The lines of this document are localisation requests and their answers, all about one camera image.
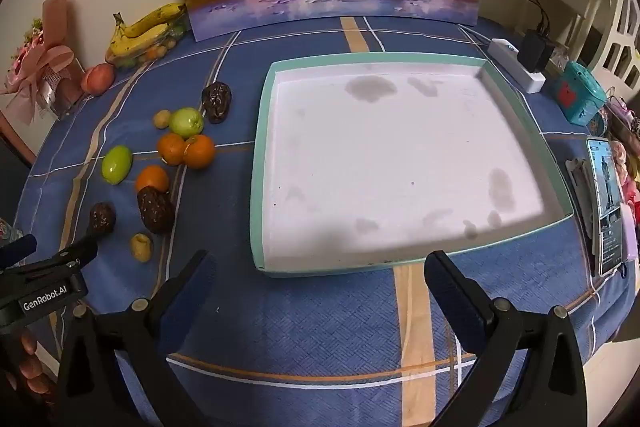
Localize red peach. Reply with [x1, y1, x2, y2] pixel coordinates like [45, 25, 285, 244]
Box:
[81, 63, 116, 95]

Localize teal toy box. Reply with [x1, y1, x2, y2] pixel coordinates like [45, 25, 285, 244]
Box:
[552, 61, 608, 126]

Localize oval green fruit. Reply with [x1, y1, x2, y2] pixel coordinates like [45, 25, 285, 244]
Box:
[102, 145, 133, 184]

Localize round green guava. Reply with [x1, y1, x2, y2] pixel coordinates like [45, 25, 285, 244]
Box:
[168, 107, 205, 138]

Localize white phone stand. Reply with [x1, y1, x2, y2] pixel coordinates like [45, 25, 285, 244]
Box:
[565, 157, 601, 278]

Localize smartphone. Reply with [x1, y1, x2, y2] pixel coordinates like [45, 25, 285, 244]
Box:
[586, 137, 629, 278]

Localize pink dolls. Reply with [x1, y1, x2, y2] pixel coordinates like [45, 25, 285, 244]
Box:
[604, 98, 640, 228]

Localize person's left hand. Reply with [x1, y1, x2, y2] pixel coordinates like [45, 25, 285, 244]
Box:
[0, 329, 56, 408]

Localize large dark brown fruit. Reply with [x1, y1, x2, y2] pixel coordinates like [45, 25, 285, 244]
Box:
[137, 186, 176, 235]

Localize small dark brown fruit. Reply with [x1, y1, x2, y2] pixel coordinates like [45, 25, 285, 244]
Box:
[89, 202, 117, 235]

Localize orange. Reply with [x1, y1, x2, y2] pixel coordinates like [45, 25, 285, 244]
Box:
[157, 133, 188, 166]
[135, 165, 171, 195]
[182, 134, 217, 170]

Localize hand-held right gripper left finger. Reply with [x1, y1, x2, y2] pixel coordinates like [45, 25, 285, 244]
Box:
[55, 250, 219, 427]

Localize teal rimmed white tray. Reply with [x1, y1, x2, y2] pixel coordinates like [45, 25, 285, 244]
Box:
[250, 52, 575, 278]

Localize white power strip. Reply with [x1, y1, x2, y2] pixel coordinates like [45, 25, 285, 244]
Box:
[487, 38, 547, 94]

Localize black charger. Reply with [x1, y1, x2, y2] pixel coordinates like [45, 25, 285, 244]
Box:
[516, 28, 556, 74]

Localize medium dark brown fruit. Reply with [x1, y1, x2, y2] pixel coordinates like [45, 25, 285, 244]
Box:
[201, 82, 233, 125]

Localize bunch of yellow bananas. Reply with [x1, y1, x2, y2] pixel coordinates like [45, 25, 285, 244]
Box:
[105, 3, 188, 60]

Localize clear fruit bowl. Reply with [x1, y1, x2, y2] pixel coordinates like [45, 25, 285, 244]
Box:
[107, 24, 192, 68]

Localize blue plaid tablecloth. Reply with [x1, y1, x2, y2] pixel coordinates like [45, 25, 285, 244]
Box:
[12, 14, 640, 427]

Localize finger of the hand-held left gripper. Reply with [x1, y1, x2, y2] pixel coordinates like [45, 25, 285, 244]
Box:
[59, 234, 99, 272]
[0, 234, 38, 269]

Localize white chair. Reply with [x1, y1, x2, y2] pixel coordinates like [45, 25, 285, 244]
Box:
[527, 0, 640, 80]

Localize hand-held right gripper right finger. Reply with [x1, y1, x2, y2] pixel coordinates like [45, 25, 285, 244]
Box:
[424, 250, 589, 427]

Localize pink wrapped bouquet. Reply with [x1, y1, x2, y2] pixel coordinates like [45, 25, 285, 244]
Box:
[0, 0, 86, 122]

